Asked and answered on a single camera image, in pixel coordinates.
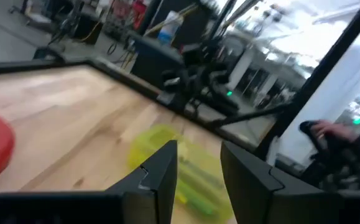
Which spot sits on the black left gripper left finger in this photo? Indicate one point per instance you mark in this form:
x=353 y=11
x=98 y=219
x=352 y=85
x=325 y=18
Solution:
x=158 y=186

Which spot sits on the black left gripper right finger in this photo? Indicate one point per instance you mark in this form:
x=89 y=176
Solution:
x=248 y=193

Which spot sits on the yellow-green translucent supply box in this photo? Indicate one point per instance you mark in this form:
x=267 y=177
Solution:
x=195 y=174

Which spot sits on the green pen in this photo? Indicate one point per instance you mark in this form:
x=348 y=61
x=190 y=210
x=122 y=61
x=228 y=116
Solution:
x=198 y=202

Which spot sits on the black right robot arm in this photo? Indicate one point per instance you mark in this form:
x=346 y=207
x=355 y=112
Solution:
x=223 y=99

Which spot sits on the dark side desk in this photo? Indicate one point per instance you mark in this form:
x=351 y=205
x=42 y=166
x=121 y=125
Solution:
x=155 y=59

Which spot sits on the person's hand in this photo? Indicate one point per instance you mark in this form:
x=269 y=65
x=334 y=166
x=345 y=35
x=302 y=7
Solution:
x=332 y=129

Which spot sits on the black table frame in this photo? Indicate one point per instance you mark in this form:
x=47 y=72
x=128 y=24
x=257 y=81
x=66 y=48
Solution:
x=11 y=66

